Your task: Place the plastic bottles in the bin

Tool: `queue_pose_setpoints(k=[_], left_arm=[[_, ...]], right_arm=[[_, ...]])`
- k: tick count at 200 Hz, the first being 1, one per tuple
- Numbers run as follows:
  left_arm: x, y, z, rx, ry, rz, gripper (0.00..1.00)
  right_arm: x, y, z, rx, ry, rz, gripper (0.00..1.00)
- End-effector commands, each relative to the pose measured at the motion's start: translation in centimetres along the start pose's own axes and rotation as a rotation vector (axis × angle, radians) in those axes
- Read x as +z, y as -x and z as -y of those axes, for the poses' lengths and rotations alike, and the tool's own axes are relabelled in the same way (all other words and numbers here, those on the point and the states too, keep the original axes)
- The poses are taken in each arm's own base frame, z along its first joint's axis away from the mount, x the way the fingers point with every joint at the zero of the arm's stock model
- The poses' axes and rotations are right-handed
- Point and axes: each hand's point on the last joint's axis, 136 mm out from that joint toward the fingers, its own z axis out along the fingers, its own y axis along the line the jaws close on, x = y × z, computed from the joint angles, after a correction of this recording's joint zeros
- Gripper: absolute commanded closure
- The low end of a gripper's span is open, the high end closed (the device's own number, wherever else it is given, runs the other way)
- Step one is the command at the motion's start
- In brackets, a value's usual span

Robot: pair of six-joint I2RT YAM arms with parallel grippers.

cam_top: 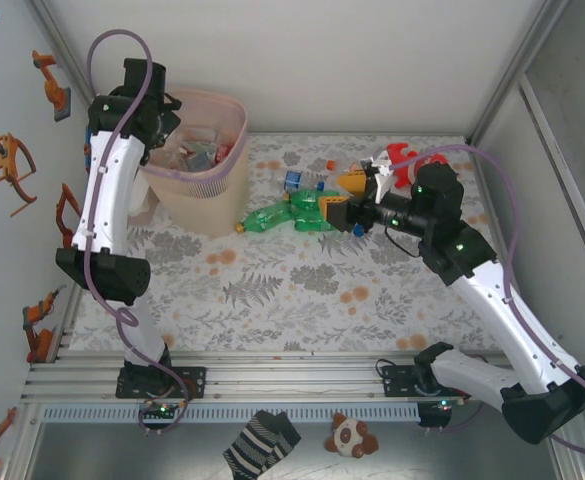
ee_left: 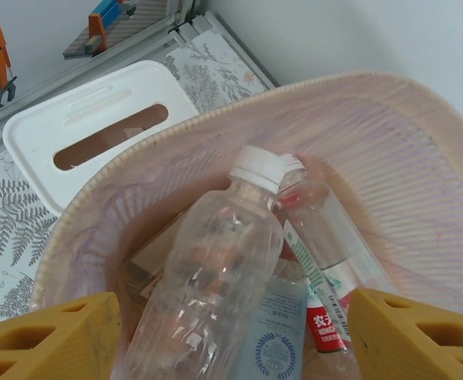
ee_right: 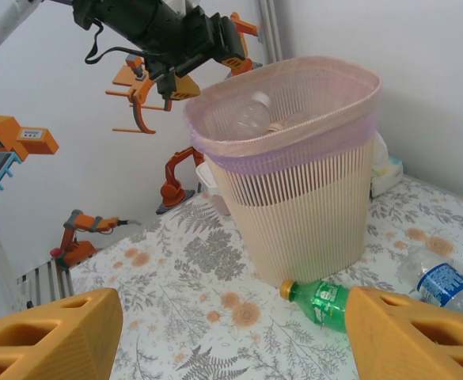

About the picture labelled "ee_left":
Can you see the light blue square bottle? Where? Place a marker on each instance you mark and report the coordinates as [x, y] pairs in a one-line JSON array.
[[278, 328]]

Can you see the blue orange wall sticker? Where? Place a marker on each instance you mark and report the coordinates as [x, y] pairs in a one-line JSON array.
[[96, 23]]

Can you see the beige ribbed bin pink liner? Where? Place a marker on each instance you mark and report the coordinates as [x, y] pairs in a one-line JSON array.
[[393, 158]]

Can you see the clear bottle red label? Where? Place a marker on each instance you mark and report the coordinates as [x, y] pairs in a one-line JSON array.
[[326, 328]]

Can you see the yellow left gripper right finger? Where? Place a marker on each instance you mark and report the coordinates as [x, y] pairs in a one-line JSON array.
[[421, 348]]

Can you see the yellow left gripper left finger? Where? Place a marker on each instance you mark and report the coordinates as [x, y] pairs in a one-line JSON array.
[[37, 348]]

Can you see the clear cylindrical bottle white cap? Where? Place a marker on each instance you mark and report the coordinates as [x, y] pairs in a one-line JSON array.
[[215, 257]]

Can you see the white plastic tissue box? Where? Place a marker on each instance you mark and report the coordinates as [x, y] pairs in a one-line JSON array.
[[77, 118]]

